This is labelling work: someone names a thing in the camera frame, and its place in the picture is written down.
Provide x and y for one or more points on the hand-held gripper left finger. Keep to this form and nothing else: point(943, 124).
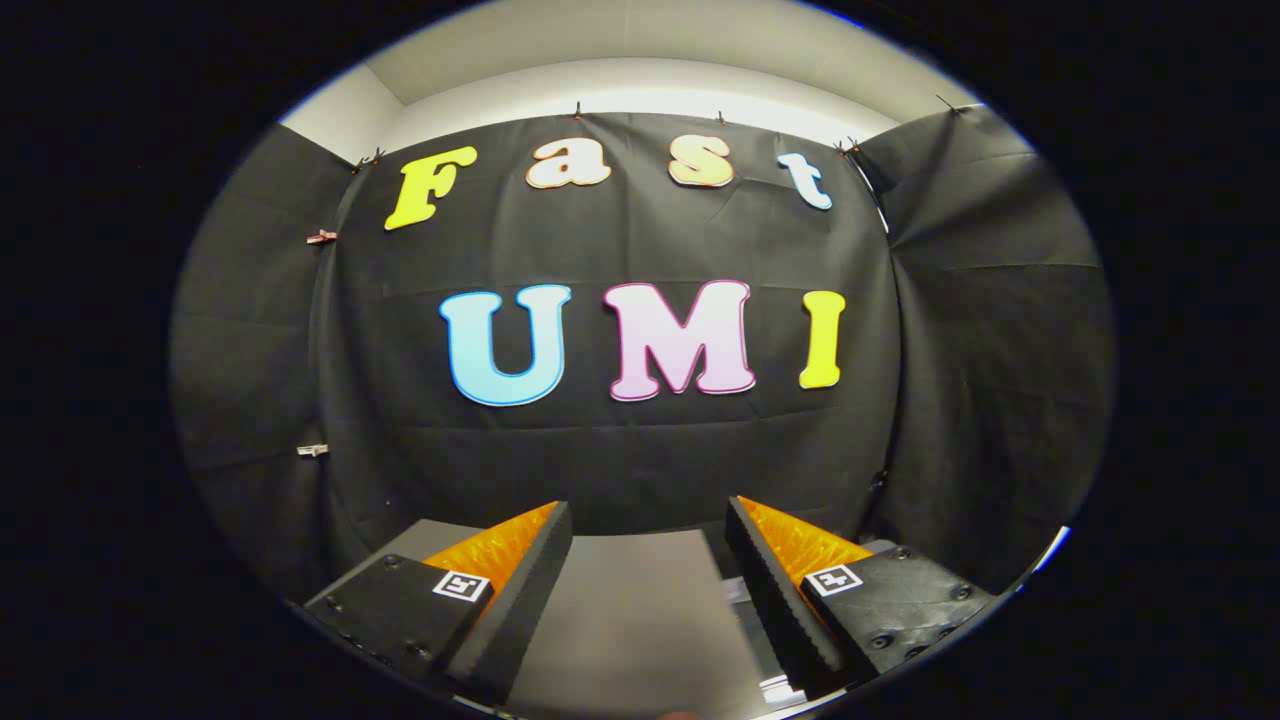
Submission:
point(520, 600)

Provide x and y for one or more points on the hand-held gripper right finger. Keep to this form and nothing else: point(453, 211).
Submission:
point(775, 600)

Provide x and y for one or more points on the pink clip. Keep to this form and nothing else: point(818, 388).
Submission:
point(321, 237)

